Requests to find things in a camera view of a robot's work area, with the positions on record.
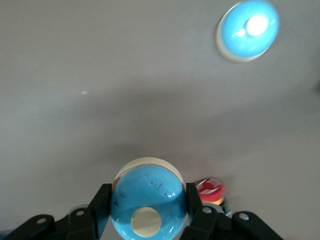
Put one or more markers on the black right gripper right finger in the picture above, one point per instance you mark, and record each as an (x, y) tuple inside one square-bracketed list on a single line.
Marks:
[(212, 225)]

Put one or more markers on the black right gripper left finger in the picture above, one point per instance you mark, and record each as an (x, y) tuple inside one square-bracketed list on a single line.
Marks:
[(82, 225)]

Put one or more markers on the blue desk bell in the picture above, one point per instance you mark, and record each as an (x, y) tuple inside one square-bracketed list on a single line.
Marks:
[(247, 32), (150, 185)]

